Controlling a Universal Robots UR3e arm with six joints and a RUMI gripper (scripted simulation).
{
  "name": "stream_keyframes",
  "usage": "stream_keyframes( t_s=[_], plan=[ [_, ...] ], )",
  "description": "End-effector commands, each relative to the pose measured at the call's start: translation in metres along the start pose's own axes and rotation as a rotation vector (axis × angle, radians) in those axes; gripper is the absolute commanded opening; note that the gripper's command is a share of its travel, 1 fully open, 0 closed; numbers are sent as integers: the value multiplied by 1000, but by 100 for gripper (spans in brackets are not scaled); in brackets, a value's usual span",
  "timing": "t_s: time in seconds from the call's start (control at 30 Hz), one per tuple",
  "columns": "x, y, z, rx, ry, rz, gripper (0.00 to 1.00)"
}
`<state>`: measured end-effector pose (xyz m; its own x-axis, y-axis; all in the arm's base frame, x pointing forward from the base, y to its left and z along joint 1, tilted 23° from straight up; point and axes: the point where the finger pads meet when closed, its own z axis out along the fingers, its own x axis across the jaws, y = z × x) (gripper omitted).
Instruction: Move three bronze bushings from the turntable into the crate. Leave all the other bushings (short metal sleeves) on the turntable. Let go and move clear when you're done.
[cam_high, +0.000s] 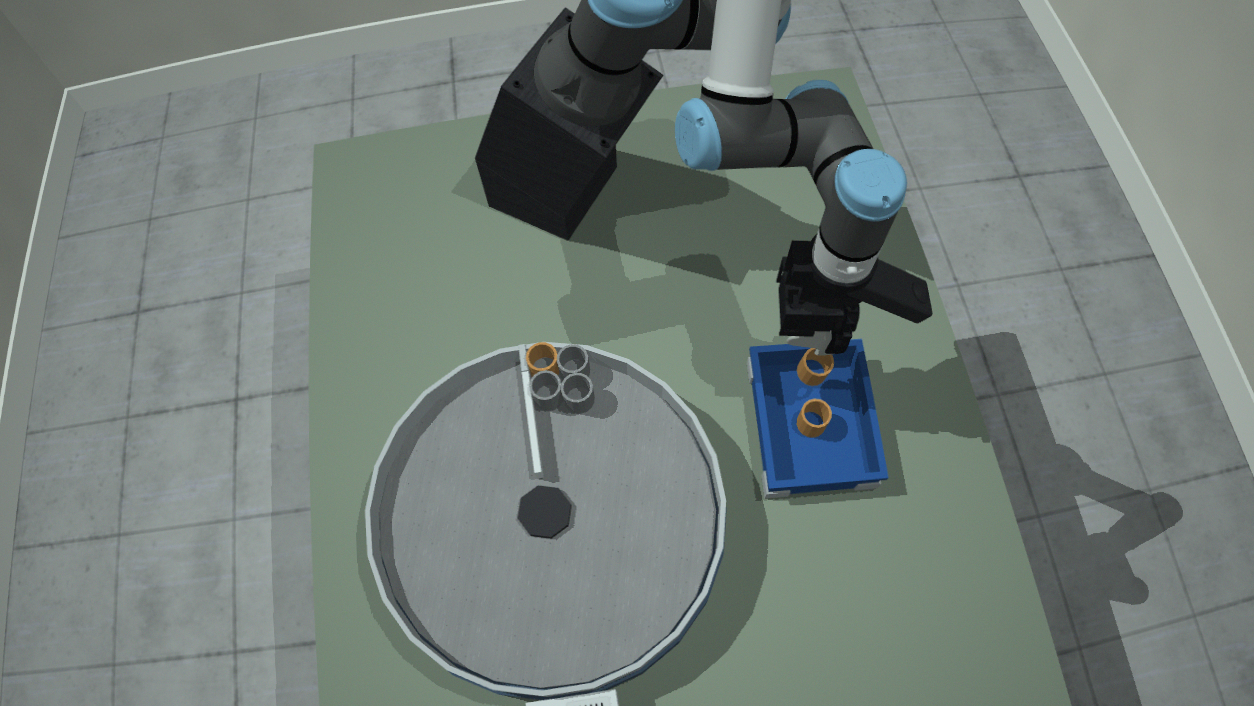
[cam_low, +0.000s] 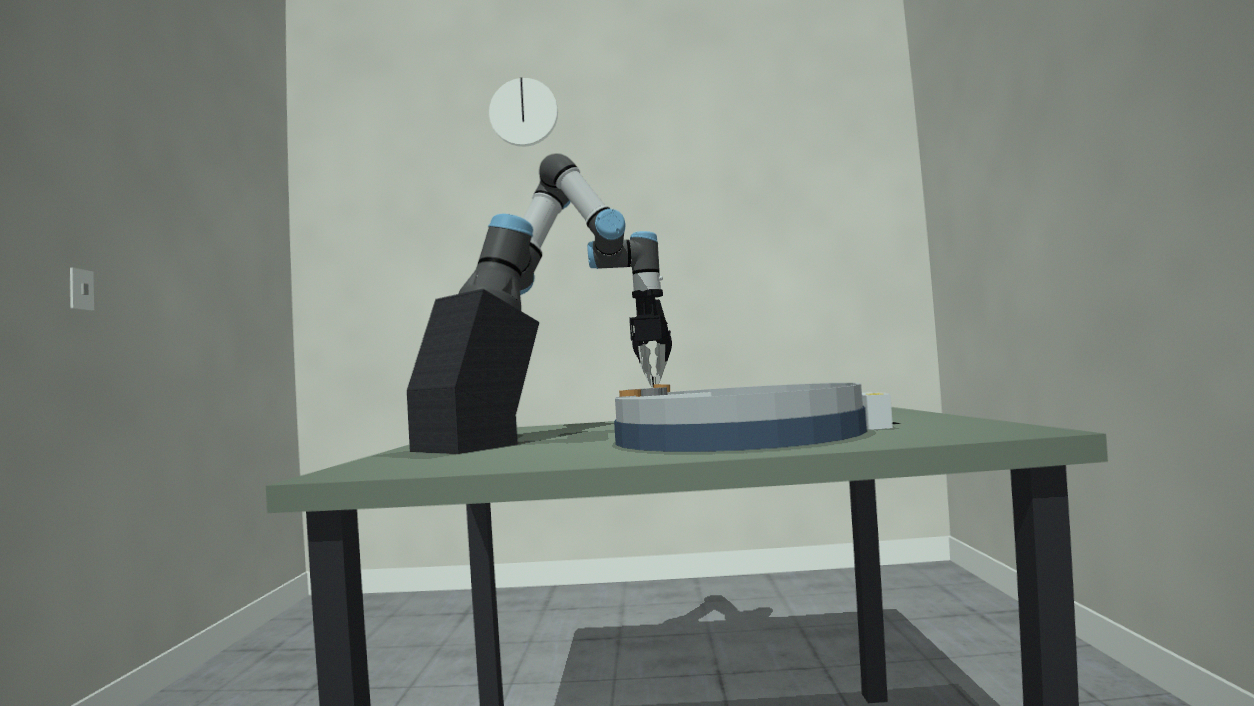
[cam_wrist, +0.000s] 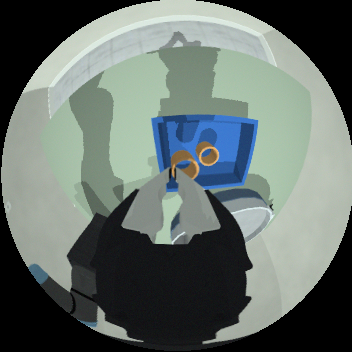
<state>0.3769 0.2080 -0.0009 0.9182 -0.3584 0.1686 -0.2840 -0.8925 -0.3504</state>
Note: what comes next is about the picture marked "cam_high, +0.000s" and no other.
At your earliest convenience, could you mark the grey metal sleeve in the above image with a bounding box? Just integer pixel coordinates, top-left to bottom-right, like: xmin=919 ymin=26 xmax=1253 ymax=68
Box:
xmin=561 ymin=372 xmax=594 ymax=414
xmin=557 ymin=344 xmax=589 ymax=380
xmin=529 ymin=370 xmax=563 ymax=411

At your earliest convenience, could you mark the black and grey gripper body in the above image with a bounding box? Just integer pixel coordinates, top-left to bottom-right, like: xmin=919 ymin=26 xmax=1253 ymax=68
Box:
xmin=776 ymin=234 xmax=878 ymax=337

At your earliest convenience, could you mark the grey round turntable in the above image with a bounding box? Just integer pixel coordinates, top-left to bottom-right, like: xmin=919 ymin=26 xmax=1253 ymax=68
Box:
xmin=365 ymin=344 xmax=726 ymax=706

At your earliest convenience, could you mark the blue rectangular crate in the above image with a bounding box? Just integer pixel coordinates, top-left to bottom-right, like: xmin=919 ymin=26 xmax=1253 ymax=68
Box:
xmin=747 ymin=339 xmax=888 ymax=498

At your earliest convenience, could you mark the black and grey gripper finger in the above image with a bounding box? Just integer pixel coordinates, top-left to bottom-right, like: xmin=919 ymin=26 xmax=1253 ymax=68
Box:
xmin=788 ymin=324 xmax=851 ymax=355

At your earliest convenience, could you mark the bronze bushing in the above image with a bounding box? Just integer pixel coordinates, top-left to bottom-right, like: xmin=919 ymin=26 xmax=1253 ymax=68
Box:
xmin=798 ymin=349 xmax=834 ymax=386
xmin=796 ymin=399 xmax=831 ymax=438
xmin=525 ymin=342 xmax=559 ymax=377

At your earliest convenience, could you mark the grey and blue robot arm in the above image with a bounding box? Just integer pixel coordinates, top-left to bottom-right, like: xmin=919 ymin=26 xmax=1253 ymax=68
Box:
xmin=534 ymin=0 xmax=932 ymax=324

